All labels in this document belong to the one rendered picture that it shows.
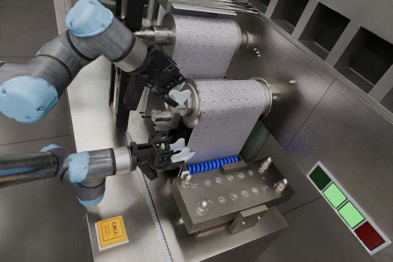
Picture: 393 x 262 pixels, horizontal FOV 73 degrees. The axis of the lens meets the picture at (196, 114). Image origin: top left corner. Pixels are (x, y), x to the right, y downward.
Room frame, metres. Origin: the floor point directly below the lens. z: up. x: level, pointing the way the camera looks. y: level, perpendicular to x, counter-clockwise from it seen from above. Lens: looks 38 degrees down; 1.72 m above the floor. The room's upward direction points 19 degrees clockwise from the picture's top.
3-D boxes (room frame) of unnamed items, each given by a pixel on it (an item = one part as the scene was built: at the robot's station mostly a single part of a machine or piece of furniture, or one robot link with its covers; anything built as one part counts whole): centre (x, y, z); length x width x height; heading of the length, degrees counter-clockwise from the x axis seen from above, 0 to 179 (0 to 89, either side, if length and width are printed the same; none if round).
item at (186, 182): (0.52, -0.04, 1.05); 0.04 x 0.04 x 0.04
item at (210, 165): (0.64, -0.12, 1.03); 0.21 x 0.04 x 0.03; 127
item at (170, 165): (0.53, 0.03, 1.09); 0.09 x 0.05 x 0.02; 125
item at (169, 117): (0.64, 0.08, 1.05); 0.06 x 0.05 x 0.31; 127
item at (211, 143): (0.65, -0.10, 1.11); 0.23 x 0.01 x 0.18; 127
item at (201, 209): (0.45, -0.10, 1.05); 0.04 x 0.04 x 0.04
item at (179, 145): (0.59, 0.02, 1.11); 0.09 x 0.03 x 0.06; 128
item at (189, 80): (0.63, 0.03, 1.25); 0.15 x 0.01 x 0.15; 37
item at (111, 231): (0.36, 0.12, 0.91); 0.07 x 0.07 x 0.02; 37
